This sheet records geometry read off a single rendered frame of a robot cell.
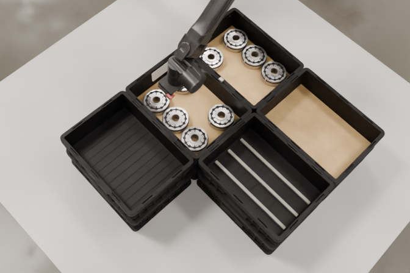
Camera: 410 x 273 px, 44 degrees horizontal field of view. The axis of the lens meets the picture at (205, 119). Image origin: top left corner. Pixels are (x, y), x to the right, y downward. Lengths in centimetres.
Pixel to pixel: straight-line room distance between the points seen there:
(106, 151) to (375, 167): 108
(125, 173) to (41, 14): 175
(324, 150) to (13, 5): 227
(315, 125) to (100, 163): 84
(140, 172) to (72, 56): 69
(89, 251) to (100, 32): 99
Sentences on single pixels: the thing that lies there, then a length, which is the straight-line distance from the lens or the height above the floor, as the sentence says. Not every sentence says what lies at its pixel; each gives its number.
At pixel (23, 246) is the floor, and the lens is 277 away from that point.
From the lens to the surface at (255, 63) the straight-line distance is 211.
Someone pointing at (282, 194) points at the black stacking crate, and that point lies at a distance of 190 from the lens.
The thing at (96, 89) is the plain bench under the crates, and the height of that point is 70.
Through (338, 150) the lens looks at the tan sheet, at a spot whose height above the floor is 83.
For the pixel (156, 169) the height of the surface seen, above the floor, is 83.
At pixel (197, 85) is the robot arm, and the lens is 158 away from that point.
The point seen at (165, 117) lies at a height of 86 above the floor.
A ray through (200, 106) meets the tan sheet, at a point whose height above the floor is 83.
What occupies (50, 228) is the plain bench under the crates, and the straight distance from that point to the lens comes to 202.
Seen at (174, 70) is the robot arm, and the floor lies 125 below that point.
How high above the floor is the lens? 259
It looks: 63 degrees down
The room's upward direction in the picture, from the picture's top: 6 degrees clockwise
